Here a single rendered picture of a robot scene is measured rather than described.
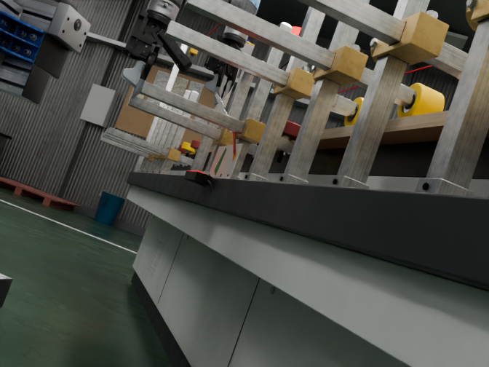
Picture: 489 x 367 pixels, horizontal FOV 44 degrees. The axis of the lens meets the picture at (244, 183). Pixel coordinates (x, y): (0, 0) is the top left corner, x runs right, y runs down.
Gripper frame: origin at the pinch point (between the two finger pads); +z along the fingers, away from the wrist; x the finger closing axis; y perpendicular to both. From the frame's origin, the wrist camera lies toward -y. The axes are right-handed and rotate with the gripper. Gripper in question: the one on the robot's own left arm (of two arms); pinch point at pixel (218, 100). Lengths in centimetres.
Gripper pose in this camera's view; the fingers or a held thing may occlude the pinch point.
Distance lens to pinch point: 189.5
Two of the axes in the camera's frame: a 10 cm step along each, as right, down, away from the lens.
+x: -3.8, -1.9, -9.1
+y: -8.7, -2.7, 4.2
